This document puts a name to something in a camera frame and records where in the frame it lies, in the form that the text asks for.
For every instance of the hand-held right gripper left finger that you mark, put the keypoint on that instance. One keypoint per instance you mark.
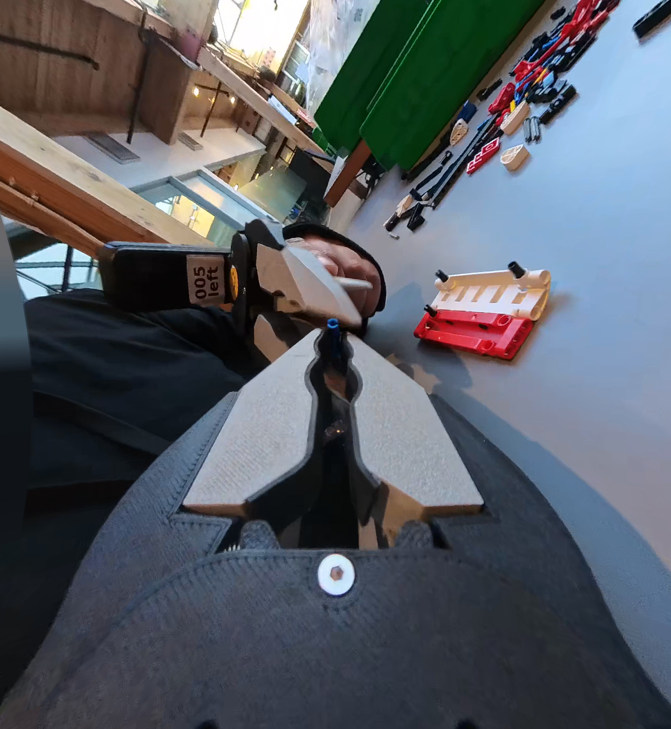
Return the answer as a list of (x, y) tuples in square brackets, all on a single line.
[(255, 444)]

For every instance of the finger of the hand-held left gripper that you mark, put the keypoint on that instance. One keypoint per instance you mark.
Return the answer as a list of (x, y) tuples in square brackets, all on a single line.
[(275, 336), (312, 285)]

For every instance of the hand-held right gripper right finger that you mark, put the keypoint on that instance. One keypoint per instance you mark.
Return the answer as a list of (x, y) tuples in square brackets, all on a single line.
[(409, 450)]

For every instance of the blue axle pin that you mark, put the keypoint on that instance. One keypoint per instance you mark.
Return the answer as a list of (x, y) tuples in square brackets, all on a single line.
[(333, 330)]

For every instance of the red and white panel assembly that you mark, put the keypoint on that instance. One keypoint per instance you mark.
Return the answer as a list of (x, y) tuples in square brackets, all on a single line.
[(483, 336)]

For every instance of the pile of small toy bricks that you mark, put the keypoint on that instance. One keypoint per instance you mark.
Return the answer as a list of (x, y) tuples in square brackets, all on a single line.
[(546, 62)]

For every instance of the person's left hand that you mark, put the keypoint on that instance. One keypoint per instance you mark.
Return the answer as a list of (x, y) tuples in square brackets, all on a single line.
[(349, 265)]

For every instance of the white background table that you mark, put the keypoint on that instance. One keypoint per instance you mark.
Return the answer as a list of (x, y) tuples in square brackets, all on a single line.
[(346, 174)]

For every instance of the wooden ceiling beam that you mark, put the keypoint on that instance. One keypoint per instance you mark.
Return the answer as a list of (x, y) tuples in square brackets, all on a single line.
[(56, 176)]

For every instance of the long dark grey beam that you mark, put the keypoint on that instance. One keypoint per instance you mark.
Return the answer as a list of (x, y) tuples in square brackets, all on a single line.
[(460, 168)]

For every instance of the red printed tile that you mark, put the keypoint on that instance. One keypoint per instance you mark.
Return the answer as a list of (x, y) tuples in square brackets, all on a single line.
[(483, 156)]

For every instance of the green plastic bin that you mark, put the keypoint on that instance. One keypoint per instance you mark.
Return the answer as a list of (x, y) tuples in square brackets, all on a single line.
[(364, 74), (455, 74)]

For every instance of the blue angled brick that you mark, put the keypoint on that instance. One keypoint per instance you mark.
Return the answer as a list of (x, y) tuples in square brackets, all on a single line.
[(468, 111)]

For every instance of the dark grey axle rod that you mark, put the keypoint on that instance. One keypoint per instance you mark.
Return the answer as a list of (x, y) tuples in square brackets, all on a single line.
[(527, 130), (536, 128)]

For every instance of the black pin connector block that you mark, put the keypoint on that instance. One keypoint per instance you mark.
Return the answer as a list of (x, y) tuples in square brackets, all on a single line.
[(557, 103)]

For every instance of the black L-shaped beam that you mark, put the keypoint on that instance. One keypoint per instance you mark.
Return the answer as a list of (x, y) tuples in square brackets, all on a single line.
[(660, 17)]

